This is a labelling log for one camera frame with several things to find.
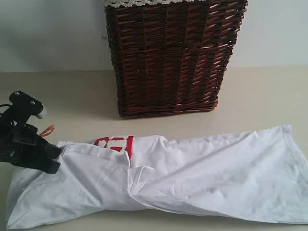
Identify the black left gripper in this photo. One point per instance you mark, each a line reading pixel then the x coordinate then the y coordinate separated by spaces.
pixel 19 145

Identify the dark red wicker basket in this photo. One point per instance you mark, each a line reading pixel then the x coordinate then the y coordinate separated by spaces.
pixel 171 59

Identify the white t-shirt red lettering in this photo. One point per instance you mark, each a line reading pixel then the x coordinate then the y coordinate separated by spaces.
pixel 258 176

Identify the orange neck label tag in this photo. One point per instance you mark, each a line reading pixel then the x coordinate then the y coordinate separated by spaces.
pixel 47 131

